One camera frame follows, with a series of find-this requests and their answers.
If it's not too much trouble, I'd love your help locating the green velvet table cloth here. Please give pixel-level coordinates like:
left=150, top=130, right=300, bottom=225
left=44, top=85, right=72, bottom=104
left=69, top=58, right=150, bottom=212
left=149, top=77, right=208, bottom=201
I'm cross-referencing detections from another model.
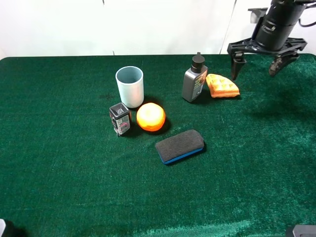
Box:
left=0, top=54, right=316, bottom=237

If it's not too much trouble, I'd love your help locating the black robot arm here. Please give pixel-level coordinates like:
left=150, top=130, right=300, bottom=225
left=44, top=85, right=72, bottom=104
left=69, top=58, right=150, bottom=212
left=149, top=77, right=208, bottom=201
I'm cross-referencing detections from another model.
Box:
left=227, top=0, right=307, bottom=80

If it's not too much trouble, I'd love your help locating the black and blue eraser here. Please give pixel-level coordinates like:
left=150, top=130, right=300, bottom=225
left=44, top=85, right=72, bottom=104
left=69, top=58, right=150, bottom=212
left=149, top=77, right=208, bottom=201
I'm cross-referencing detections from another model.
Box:
left=155, top=129, right=204, bottom=164

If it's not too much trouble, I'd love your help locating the orange fruit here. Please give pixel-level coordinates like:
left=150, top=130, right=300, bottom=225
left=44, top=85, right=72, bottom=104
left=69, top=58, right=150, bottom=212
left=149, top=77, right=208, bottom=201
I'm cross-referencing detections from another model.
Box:
left=136, top=103, right=166, bottom=132

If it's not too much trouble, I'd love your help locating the orange waffle piece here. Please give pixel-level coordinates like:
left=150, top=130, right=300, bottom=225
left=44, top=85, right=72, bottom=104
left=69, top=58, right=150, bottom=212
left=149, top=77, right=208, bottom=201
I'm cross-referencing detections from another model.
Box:
left=206, top=74, right=240, bottom=98

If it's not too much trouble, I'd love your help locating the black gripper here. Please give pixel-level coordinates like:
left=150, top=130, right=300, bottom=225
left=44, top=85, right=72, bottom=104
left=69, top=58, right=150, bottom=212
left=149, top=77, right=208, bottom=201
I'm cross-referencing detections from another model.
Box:
left=227, top=15, right=307, bottom=80

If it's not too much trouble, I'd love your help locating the light blue cylindrical cup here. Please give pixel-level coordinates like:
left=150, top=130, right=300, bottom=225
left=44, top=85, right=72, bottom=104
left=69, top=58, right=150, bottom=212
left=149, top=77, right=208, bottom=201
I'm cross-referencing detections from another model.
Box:
left=116, top=66, right=144, bottom=109

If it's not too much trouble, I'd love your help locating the grey object bottom right corner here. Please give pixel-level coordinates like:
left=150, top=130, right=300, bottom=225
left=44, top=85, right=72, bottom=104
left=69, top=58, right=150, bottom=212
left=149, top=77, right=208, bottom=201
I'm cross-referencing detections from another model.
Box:
left=285, top=225, right=316, bottom=237

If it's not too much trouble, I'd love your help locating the small black ink cartridge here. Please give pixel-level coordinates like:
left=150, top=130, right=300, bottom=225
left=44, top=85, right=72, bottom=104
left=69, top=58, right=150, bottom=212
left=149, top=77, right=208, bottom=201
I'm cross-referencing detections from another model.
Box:
left=109, top=102, right=131, bottom=136

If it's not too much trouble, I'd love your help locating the grey bottle with black cap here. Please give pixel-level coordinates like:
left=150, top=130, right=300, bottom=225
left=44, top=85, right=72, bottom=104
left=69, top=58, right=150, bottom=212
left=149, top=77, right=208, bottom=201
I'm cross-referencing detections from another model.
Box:
left=182, top=52, right=208, bottom=102

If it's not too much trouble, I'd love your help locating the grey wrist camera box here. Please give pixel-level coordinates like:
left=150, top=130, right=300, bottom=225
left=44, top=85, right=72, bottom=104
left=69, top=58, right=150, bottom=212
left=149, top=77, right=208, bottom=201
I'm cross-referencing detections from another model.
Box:
left=248, top=7, right=268, bottom=24

